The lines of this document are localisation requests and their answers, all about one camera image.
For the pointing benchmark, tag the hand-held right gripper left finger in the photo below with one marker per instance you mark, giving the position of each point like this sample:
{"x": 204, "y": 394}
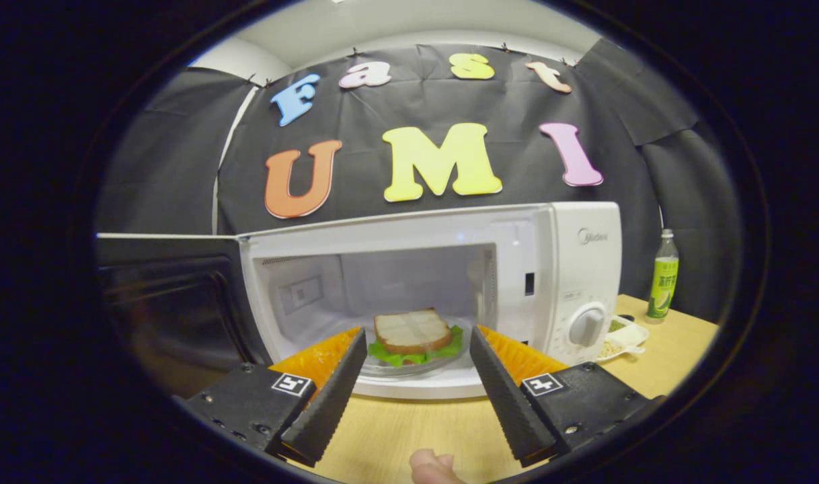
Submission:
{"x": 329, "y": 403}

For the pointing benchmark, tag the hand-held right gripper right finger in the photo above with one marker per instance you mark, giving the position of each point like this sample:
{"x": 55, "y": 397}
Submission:
{"x": 510, "y": 403}

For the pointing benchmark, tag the shallow glass plate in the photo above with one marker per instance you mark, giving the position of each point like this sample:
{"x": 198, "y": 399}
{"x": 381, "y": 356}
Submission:
{"x": 443, "y": 361}

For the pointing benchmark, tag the bread and lettuce sandwich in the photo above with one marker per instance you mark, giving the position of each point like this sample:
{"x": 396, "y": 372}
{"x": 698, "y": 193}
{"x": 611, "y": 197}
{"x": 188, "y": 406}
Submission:
{"x": 413, "y": 333}

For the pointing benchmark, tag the white microwave oven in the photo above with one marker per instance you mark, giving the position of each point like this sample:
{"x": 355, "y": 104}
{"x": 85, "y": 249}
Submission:
{"x": 564, "y": 269}

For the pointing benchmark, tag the white divided snack dish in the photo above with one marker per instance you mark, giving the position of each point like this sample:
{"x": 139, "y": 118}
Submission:
{"x": 625, "y": 336}

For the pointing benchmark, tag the green drink bottle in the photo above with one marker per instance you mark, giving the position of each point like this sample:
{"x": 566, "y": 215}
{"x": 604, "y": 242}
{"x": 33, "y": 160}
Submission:
{"x": 664, "y": 282}

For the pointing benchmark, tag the black backdrop cloth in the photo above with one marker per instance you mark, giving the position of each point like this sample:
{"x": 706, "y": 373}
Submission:
{"x": 450, "y": 101}

